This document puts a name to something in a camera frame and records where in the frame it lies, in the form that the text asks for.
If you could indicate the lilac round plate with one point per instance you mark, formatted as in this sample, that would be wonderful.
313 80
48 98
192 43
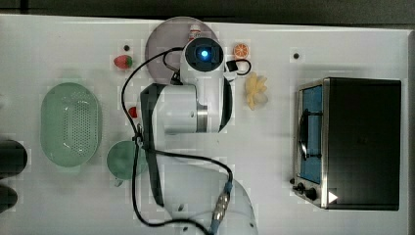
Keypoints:
171 33

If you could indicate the green cup with handle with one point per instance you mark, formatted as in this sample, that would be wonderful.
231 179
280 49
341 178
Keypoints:
120 161

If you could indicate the orange slice toy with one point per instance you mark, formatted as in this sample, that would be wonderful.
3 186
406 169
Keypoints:
241 51

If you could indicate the green oval colander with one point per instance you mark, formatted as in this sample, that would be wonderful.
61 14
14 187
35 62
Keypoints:
70 131

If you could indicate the large red strawberry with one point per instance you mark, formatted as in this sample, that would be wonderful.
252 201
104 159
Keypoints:
123 62

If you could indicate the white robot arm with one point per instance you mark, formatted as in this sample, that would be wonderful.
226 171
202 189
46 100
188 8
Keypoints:
199 193

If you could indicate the silver black toaster oven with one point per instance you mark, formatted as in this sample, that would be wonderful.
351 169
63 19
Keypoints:
348 137

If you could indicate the small red strawberry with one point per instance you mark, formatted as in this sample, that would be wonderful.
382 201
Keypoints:
133 112

